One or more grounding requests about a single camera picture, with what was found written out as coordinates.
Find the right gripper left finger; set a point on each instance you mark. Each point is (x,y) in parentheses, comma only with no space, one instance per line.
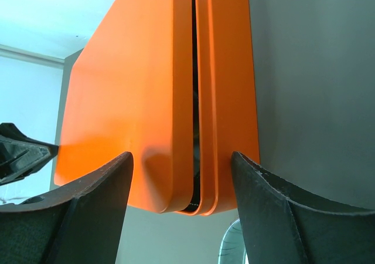
(80,222)

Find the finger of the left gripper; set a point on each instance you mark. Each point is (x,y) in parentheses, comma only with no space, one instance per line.
(22,156)

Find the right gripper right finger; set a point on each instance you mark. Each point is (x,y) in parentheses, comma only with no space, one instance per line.
(283,223)

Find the orange box lid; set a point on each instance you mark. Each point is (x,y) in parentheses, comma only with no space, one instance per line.
(131,89)

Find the orange compartment box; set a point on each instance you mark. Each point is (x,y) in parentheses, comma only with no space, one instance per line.
(224,101)

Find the blue floral tray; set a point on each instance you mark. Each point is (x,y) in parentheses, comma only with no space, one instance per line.
(232,248)

